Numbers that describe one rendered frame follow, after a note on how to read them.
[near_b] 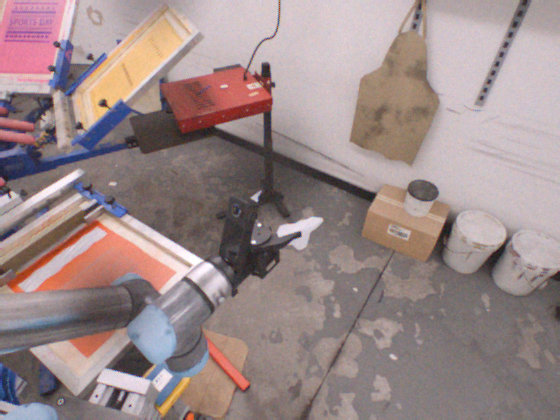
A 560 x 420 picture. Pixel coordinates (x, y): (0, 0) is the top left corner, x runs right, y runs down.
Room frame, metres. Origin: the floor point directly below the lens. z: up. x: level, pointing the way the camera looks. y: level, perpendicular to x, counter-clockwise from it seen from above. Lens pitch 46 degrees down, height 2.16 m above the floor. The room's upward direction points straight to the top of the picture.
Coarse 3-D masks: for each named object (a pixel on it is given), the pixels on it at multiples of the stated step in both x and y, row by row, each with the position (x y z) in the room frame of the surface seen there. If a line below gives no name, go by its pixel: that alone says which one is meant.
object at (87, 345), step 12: (36, 264) 0.83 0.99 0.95; (72, 264) 0.83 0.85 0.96; (24, 276) 0.77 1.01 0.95; (60, 276) 0.77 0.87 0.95; (72, 276) 0.77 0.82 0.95; (12, 288) 0.72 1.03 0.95; (48, 288) 0.72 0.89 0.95; (96, 336) 0.53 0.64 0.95; (108, 336) 0.53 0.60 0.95; (84, 348) 0.49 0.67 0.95; (96, 348) 0.49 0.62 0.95
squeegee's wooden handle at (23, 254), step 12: (72, 216) 1.00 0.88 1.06; (84, 216) 1.04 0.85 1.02; (48, 228) 0.93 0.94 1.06; (60, 228) 0.95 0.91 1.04; (72, 228) 0.98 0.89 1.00; (36, 240) 0.87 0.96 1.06; (48, 240) 0.90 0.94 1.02; (12, 252) 0.81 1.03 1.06; (24, 252) 0.82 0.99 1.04; (36, 252) 0.85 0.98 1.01; (0, 264) 0.76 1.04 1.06; (12, 264) 0.78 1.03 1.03
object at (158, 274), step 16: (96, 224) 1.05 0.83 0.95; (112, 240) 0.95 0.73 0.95; (128, 240) 0.95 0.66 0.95; (80, 256) 0.87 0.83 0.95; (96, 256) 0.87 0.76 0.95; (144, 256) 0.87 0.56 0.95; (144, 272) 0.79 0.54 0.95; (160, 272) 0.79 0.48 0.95; (176, 272) 0.79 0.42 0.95; (160, 288) 0.72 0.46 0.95
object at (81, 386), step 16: (64, 208) 1.12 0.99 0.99; (32, 224) 1.02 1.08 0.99; (48, 224) 1.04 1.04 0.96; (128, 224) 1.02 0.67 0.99; (16, 240) 0.93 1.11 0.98; (160, 240) 0.93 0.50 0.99; (0, 256) 0.86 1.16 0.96; (176, 256) 0.86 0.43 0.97; (192, 256) 0.84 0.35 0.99; (48, 352) 0.46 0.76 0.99; (112, 352) 0.46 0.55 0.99; (64, 368) 0.41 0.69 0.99; (96, 368) 0.41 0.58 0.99; (64, 384) 0.36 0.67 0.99; (80, 384) 0.36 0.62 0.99; (96, 384) 0.37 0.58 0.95
